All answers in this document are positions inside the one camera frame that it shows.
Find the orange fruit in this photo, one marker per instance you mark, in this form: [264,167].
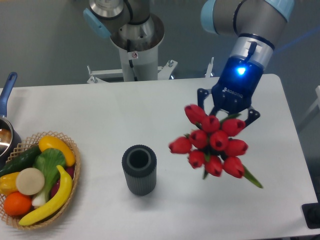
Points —
[17,204]

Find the dark grey ribbed vase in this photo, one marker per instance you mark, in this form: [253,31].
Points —
[139,164]

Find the green bok choy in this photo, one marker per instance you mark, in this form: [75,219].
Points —
[47,163]

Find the woven wicker basket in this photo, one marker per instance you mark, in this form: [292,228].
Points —
[29,142]

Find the beige round disc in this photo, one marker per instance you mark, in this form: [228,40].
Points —
[30,181]

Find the black device at edge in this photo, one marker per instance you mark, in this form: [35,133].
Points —
[311,212]

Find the yellow bell pepper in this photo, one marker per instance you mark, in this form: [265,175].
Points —
[8,183]

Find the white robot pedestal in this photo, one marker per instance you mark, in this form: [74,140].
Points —
[135,66]

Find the dark red vegetable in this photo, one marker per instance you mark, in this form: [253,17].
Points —
[71,171]

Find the red tulip bouquet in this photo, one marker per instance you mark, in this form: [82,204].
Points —
[213,145]

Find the yellow squash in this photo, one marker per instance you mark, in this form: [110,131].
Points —
[52,142]

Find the blue handled saucepan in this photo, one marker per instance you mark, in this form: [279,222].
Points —
[9,138]

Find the yellow banana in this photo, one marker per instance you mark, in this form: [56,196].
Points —
[54,204]

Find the green cucumber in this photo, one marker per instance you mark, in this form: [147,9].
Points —
[25,160]

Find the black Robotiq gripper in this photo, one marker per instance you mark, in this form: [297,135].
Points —
[234,90]

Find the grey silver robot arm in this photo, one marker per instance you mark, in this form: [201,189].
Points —
[137,33]

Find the white frame at right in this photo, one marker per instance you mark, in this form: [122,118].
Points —
[311,112]

